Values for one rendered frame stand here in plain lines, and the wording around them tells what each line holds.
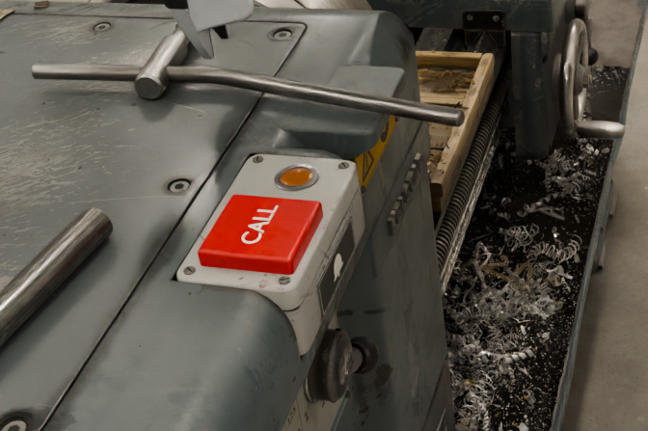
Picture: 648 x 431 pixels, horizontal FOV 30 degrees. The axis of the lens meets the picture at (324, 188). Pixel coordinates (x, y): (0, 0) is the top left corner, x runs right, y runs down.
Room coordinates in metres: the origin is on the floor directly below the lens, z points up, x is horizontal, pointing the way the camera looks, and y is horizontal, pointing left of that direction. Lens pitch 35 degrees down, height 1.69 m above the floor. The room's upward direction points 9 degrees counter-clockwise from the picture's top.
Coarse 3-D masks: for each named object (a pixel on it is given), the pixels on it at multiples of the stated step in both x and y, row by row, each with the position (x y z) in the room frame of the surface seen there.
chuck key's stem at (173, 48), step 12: (168, 36) 0.83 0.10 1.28; (180, 36) 0.84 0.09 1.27; (156, 48) 0.82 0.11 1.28; (168, 48) 0.81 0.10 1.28; (180, 48) 0.82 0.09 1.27; (156, 60) 0.80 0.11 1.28; (168, 60) 0.80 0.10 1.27; (180, 60) 0.82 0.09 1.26; (144, 72) 0.78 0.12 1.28; (156, 72) 0.78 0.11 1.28; (144, 84) 0.78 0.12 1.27; (156, 84) 0.77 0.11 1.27; (144, 96) 0.78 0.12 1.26; (156, 96) 0.78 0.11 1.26
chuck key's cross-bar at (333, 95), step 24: (48, 72) 0.82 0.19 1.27; (72, 72) 0.81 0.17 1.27; (96, 72) 0.81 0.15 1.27; (120, 72) 0.80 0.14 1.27; (168, 72) 0.79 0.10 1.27; (192, 72) 0.78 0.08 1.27; (216, 72) 0.78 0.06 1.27; (240, 72) 0.77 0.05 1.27; (312, 96) 0.73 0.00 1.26; (336, 96) 0.72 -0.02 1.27; (360, 96) 0.71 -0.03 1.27; (384, 96) 0.71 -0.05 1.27; (432, 120) 0.68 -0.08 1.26; (456, 120) 0.67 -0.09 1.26
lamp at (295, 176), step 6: (294, 168) 0.66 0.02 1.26; (300, 168) 0.65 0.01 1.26; (288, 174) 0.65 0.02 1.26; (294, 174) 0.65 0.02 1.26; (300, 174) 0.65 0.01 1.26; (306, 174) 0.65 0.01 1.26; (282, 180) 0.64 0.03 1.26; (288, 180) 0.64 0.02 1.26; (294, 180) 0.64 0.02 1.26; (300, 180) 0.64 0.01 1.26; (306, 180) 0.64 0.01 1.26
